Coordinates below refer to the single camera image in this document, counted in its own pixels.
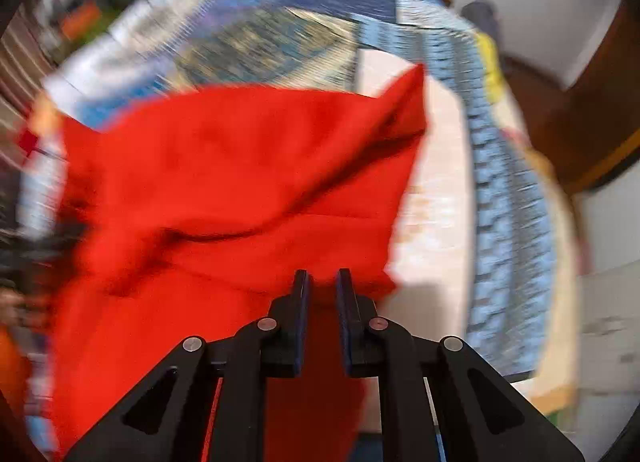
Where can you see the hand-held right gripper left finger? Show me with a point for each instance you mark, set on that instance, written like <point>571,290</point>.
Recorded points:
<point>292,322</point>

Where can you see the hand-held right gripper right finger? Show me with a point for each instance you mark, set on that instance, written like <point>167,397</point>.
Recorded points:
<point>352,322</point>

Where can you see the red zip jacket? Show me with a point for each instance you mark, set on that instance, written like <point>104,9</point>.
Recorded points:
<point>225,182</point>

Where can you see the orange box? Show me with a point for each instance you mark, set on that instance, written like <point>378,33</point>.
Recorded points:
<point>80,21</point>

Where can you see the white appliance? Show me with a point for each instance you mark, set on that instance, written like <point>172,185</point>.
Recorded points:
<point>610,342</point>

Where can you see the blue patchwork blanket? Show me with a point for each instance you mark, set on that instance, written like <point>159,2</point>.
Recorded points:
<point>310,32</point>

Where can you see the yellow bed sheet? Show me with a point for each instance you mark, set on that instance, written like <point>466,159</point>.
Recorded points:
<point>490,62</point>

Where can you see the wooden door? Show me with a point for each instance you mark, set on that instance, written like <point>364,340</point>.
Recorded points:
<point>590,107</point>

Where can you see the grey backpack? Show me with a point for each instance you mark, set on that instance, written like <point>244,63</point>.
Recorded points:
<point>480,17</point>

